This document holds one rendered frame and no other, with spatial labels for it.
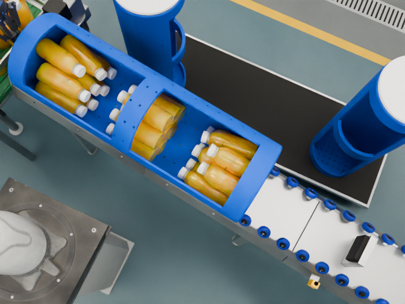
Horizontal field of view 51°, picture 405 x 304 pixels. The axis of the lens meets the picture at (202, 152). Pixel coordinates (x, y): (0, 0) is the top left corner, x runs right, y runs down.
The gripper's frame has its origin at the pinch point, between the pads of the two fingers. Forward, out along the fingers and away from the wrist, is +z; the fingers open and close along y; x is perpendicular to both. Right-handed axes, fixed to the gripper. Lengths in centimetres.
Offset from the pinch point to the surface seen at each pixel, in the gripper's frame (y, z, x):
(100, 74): -5.7, 5.4, 27.7
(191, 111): -14, 14, 59
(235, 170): 0, 2, 83
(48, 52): -1.8, 1.4, 11.0
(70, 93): 5.2, 4.1, 24.1
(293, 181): -12, 18, 101
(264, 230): 8, 18, 101
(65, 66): -0.6, 0.8, 18.7
